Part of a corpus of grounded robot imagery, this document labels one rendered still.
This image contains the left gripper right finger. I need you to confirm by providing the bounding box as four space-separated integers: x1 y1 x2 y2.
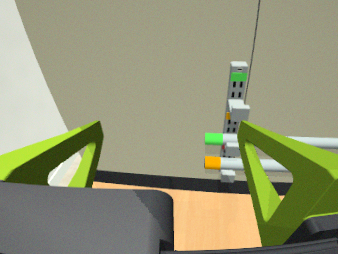
237 120 338 247

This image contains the dark grey wall panel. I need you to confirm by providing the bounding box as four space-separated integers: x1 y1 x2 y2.
15 0 338 195

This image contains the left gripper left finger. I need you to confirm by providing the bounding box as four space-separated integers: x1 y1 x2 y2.
0 121 104 187

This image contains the grey metal bar with yellow ends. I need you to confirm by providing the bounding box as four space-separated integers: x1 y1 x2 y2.
205 156 289 172

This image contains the grey metal bar with green end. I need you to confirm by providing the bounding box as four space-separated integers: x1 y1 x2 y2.
205 133 338 149

